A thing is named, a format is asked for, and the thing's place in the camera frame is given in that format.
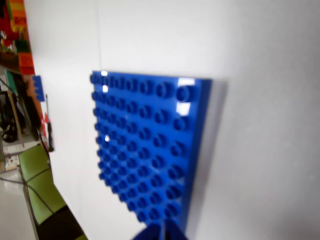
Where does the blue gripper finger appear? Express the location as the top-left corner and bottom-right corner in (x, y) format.
(164, 219), (189, 240)
(129, 223), (165, 240)

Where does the small blue toy block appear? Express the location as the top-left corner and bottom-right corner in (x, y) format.
(31, 74), (43, 102)

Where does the blue 8x8 stud plate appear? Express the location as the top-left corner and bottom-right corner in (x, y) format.
(89, 70), (214, 238)

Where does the green floor mat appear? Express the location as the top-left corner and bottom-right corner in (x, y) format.
(18, 144), (85, 240)

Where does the thin black rod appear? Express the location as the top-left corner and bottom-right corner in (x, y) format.
(44, 93), (55, 152)

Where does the black wheeled cart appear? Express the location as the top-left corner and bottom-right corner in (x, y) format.
(0, 74), (28, 145)

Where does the wooden stick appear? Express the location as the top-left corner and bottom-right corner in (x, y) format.
(7, 89), (25, 148)

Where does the colourful toy brick pile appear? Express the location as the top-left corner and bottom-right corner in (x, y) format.
(0, 0), (35, 75)

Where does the grey floor cable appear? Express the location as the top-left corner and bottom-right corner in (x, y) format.
(0, 167), (55, 215)

